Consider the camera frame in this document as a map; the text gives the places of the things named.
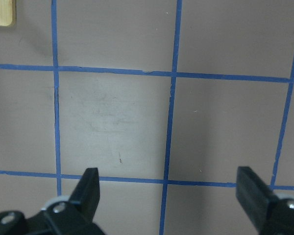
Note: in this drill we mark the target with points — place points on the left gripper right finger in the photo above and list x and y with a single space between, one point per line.
254 196

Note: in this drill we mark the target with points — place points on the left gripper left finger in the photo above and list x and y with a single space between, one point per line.
85 196

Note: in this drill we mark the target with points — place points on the wooden cup tree stand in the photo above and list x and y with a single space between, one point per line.
7 13

